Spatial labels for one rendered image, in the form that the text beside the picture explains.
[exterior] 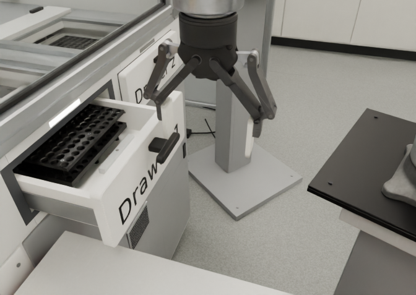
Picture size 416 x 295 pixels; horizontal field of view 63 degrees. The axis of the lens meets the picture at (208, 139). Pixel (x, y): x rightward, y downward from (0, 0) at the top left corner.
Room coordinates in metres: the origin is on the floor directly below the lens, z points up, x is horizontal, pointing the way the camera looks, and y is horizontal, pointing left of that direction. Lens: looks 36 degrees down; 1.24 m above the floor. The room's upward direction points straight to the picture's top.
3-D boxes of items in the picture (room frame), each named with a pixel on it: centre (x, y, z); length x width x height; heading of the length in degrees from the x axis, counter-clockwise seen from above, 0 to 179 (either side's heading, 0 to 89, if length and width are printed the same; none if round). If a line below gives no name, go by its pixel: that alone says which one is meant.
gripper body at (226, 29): (0.44, 0.00, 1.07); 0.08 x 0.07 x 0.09; 73
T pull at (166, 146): (0.43, 0.07, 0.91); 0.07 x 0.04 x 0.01; 163
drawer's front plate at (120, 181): (0.44, 0.10, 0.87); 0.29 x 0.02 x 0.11; 163
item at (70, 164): (0.47, 0.19, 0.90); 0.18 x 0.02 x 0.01; 163
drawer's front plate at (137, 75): (0.78, 0.14, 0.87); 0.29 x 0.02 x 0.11; 163
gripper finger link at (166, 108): (0.46, 0.06, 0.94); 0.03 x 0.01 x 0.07; 163
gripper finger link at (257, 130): (0.41, -0.08, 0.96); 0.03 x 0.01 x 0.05; 73
